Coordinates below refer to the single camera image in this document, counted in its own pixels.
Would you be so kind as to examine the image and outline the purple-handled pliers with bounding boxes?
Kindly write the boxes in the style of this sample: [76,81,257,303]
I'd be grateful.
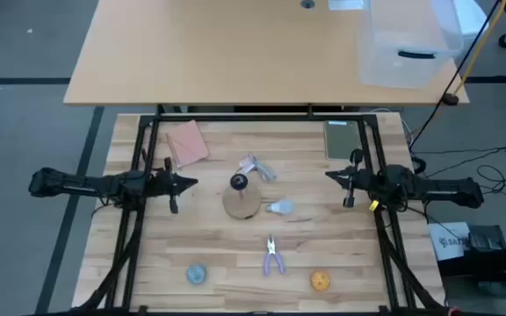
[263,234,286,277]

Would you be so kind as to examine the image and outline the white lamp cable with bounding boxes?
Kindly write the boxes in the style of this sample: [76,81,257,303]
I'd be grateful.
[238,154,278,183]

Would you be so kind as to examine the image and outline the clear plastic storage bin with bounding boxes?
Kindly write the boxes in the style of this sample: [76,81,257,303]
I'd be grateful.
[358,0,465,89]

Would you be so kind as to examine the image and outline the black aluminium frame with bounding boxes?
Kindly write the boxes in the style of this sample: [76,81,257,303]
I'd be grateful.
[76,104,447,316]

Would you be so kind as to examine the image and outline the white paper sheet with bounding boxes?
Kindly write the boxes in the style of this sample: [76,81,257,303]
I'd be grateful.
[328,0,364,11]

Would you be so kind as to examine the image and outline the blue round scrubber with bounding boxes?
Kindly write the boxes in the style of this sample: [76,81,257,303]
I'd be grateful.
[185,263,208,285]

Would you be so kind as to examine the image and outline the black floor cables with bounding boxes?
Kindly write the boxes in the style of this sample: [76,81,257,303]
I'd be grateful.
[410,147,506,204]

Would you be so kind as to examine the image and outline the black hanging cable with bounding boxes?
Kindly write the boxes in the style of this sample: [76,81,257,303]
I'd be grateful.
[408,0,502,153]

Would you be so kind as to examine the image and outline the yellow hanging cable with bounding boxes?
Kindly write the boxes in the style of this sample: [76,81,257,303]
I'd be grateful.
[452,0,506,97]

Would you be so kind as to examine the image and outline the orange round scrubber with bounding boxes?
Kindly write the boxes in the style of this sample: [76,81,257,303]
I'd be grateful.
[309,270,331,292]

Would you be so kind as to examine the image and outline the beige desk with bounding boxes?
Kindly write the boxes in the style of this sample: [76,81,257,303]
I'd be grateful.
[62,0,471,106]

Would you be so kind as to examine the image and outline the white cardboard box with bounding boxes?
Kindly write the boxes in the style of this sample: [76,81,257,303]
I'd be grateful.
[428,221,472,262]

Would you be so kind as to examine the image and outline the black electronic device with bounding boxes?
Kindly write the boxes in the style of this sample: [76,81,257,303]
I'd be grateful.
[467,225,506,252]

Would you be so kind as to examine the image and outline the green notebook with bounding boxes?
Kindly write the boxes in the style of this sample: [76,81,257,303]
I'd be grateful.
[323,119,362,161]

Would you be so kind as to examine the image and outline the white light bulb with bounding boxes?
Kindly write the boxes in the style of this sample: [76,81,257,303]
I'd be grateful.
[265,197,296,216]

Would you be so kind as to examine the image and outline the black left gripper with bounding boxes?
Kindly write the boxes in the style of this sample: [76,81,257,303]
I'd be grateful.
[147,157,199,215]

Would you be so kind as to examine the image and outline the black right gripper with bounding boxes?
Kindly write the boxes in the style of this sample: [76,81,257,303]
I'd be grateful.
[325,147,381,208]

